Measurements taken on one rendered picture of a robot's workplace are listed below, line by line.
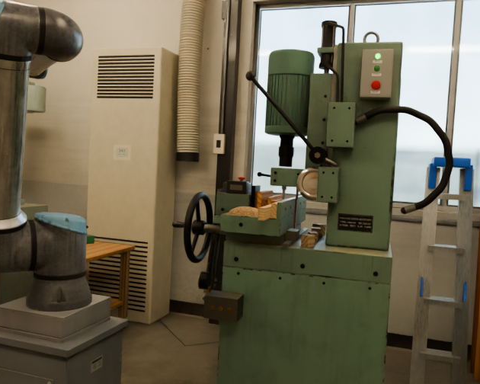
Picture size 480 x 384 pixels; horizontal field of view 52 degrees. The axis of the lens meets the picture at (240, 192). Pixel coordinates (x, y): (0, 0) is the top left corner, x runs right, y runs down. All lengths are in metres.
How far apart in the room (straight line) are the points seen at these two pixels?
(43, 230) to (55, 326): 0.27
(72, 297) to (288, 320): 0.72
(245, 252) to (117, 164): 1.79
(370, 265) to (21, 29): 1.22
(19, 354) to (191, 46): 2.32
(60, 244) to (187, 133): 1.89
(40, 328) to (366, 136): 1.20
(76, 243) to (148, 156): 1.78
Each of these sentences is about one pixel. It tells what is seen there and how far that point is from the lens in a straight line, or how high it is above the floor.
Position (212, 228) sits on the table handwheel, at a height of 0.81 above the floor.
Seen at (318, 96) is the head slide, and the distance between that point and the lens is 1.86.
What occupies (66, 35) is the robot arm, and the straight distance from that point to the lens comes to 1.38.
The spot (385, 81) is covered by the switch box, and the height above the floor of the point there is 1.37.
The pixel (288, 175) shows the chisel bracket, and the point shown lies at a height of 1.04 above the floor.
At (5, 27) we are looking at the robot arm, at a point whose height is 1.36.
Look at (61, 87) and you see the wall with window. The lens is 4.08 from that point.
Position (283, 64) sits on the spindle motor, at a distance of 1.89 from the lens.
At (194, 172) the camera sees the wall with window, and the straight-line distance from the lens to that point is 3.45.
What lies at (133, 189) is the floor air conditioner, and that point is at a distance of 3.33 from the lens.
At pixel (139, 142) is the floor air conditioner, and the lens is 3.31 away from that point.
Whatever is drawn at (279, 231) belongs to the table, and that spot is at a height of 0.86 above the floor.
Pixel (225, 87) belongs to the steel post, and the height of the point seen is 1.58.
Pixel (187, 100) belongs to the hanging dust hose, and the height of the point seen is 1.48.
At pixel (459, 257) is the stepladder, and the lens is 2.52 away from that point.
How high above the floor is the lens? 1.07
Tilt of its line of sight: 3 degrees down
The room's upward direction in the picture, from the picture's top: 3 degrees clockwise
